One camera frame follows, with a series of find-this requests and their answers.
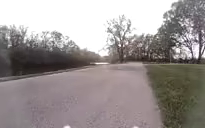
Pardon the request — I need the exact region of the pale water surface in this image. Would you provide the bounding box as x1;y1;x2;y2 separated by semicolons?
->
89;61;111;66

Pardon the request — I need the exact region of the large bare tree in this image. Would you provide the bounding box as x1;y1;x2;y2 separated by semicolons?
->
104;14;136;64

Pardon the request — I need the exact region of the grey asphalt path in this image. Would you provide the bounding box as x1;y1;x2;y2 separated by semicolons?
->
0;61;164;128

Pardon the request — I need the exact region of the dark wood of trees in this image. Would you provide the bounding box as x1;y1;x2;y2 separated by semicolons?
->
0;19;104;80

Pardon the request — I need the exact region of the grass verge strip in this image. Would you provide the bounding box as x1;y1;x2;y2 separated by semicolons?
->
0;64;97;84

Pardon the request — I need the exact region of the green grass field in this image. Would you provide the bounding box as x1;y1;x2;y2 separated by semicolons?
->
143;63;205;128

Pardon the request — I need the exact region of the row of tall trees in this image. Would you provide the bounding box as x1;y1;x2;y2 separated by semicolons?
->
124;0;205;65

